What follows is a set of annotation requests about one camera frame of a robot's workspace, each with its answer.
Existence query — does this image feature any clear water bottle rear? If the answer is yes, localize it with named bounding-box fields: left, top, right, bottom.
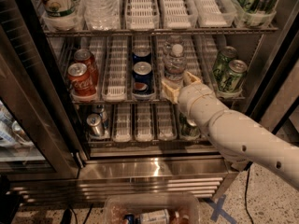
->
left=163, top=35, right=183, bottom=55

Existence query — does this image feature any blue tape cross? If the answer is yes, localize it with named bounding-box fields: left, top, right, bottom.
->
left=205, top=194, right=237, bottom=224

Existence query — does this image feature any stainless steel fridge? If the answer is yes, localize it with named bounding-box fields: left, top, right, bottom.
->
left=0, top=0, right=298, bottom=206

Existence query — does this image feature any blue silver can behind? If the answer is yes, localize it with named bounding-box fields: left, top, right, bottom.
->
left=92, top=105, right=109, bottom=130

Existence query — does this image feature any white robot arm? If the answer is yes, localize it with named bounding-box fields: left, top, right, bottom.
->
left=161, top=72, right=299, bottom=189

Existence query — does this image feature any red cola can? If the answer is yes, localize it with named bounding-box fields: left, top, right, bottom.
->
left=74, top=49, right=99, bottom=85
left=67, top=63, right=96, bottom=96

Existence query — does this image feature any green soda can front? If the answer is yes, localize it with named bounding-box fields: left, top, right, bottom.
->
left=219, top=60, right=248, bottom=93

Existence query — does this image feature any red cola can rear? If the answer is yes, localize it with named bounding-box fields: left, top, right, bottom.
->
left=74, top=49, right=99, bottom=85

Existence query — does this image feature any green soda can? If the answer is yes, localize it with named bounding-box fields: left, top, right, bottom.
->
left=219, top=60, right=248, bottom=93
left=212, top=46, right=237, bottom=81

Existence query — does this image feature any silver can bottom left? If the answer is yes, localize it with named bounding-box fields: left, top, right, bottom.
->
left=86, top=114, right=105, bottom=136

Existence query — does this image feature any white can in bin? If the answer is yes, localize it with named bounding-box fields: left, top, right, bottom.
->
left=139, top=209, right=169, bottom=224

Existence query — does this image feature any red cola can front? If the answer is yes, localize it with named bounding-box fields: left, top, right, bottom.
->
left=67, top=63, right=96, bottom=96

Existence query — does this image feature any glass fridge door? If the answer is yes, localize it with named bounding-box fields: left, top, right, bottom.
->
left=0, top=0, right=80, bottom=182

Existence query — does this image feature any large clear water bottle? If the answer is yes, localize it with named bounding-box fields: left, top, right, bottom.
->
left=83, top=0, right=119, bottom=31

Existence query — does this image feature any clear plastic bin on floor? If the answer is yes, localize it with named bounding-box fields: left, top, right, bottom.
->
left=102, top=192, right=200, bottom=224

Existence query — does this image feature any blue pepsi can front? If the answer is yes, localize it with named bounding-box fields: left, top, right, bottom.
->
left=133, top=62, right=153, bottom=95

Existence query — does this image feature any blue pepsi can rear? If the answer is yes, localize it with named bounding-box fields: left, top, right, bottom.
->
left=133, top=46, right=151, bottom=63

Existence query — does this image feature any clear water bottle front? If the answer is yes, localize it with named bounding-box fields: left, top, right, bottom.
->
left=164, top=44, right=187, bottom=86

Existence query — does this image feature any black cable on floor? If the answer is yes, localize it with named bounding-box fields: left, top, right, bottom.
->
left=244, top=167, right=256, bottom=224

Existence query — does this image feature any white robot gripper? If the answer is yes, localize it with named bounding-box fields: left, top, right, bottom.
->
left=161, top=71, right=228, bottom=134

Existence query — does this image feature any green can bottom front left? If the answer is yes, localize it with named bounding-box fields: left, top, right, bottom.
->
left=179, top=113, right=200, bottom=138

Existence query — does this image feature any blue pepsi can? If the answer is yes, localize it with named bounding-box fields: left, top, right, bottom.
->
left=133, top=46, right=151, bottom=63
left=133, top=62, right=153, bottom=95

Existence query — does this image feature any green soda can rear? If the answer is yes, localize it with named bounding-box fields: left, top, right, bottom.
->
left=212, top=46, right=237, bottom=81

